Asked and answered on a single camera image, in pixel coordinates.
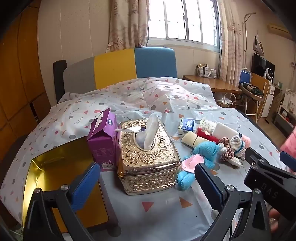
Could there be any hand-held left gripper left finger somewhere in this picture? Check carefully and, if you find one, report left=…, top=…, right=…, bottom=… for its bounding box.
left=23, top=162, right=101, bottom=241

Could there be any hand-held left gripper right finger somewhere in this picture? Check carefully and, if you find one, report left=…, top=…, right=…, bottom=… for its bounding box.
left=194, top=163, right=271, bottom=241

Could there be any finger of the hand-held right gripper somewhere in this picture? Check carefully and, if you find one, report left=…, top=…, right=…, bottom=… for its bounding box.
left=244, top=146, right=296, bottom=220
left=279, top=150, right=296, bottom=167

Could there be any blue plush toy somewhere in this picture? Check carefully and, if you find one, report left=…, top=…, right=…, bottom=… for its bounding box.
left=177, top=141, right=222, bottom=192

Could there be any gold metal tray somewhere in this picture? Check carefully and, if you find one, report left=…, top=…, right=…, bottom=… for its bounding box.
left=22, top=148, right=119, bottom=234

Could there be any pink fluffy cloth roll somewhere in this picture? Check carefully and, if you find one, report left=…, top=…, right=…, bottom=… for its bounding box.
left=238, top=134, right=251, bottom=149

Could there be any white knit sock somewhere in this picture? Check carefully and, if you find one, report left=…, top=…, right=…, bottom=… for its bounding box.
left=228, top=135, right=245, bottom=167

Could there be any red fluffy cloth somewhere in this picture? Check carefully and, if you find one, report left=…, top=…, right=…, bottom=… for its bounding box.
left=196, top=127, right=219, bottom=143

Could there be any cream cloth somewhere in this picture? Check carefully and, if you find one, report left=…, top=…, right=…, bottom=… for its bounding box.
left=181, top=132, right=205, bottom=147

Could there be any blue pocket tissue packet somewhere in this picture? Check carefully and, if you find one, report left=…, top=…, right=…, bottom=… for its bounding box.
left=178, top=118, right=195, bottom=135

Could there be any person's right hand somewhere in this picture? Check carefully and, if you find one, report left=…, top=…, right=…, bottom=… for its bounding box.
left=269, top=207, right=287, bottom=233

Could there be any purple tissue carton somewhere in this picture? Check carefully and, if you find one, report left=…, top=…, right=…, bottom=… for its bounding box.
left=87, top=108, right=121, bottom=171

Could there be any white cabinet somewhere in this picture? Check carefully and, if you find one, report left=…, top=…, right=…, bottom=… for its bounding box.
left=261, top=95, right=275, bottom=118

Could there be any gold embossed tissue box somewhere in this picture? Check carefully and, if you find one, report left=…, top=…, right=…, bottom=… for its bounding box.
left=116, top=118, right=182, bottom=195

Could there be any white tissue sheet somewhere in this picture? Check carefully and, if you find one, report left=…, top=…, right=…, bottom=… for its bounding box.
left=114, top=114, right=159, bottom=151

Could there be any blue folding chair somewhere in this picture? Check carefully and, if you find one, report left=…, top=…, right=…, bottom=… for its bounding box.
left=239, top=68, right=252, bottom=87

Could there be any black television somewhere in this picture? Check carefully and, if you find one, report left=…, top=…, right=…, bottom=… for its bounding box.
left=252, top=53, right=275, bottom=81

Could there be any printed plastic tablecloth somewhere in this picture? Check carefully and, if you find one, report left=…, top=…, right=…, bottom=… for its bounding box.
left=0, top=76, right=296, bottom=241

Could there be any wooden desk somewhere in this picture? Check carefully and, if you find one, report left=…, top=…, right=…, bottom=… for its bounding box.
left=183, top=75, right=242, bottom=95

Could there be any row of small packets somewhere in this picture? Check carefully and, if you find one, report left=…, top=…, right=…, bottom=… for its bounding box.
left=196, top=63, right=218, bottom=78

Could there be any grey yellow blue headboard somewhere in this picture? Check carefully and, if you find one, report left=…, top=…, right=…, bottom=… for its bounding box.
left=63, top=47, right=178, bottom=98

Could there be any beige patterned curtain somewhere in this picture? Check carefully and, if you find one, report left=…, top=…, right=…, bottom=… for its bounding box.
left=217, top=0, right=247, bottom=85

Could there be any air conditioner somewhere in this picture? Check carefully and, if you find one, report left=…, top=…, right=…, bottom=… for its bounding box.
left=267, top=23, right=292, bottom=36

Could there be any metal coat stand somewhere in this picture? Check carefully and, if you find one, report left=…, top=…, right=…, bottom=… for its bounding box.
left=242, top=13, right=257, bottom=67

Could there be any wooden wardrobe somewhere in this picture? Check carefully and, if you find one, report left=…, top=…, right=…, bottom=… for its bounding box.
left=0, top=0, right=51, bottom=163

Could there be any starfish print curtain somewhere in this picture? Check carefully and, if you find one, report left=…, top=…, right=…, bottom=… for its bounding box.
left=107, top=0, right=151, bottom=52

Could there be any window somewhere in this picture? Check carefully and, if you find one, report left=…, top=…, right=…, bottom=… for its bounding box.
left=148, top=0, right=220, bottom=50

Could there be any white handled bag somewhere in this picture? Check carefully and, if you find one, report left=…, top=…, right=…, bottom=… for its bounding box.
left=217, top=93, right=236, bottom=108

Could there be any black upright post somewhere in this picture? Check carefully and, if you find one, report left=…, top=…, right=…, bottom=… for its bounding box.
left=53, top=60, right=67, bottom=103

